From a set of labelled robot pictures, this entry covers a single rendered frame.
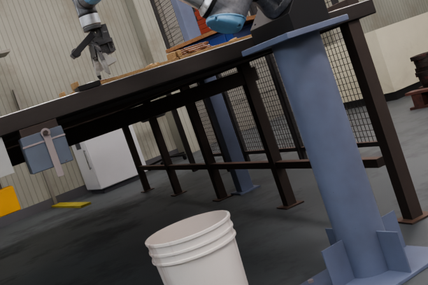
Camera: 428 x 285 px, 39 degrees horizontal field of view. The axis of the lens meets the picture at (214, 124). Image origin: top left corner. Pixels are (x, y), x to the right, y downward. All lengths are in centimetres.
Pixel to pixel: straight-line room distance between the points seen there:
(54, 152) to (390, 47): 541
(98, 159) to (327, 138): 563
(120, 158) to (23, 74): 174
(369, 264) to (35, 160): 114
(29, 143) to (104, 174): 552
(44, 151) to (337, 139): 95
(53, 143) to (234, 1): 73
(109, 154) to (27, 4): 236
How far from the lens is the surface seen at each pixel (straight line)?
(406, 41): 720
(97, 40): 237
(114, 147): 756
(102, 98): 206
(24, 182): 810
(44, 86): 829
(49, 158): 200
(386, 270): 217
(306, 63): 202
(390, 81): 693
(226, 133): 432
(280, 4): 204
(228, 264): 200
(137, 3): 873
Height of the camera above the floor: 78
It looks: 3 degrees down
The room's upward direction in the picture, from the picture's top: 19 degrees counter-clockwise
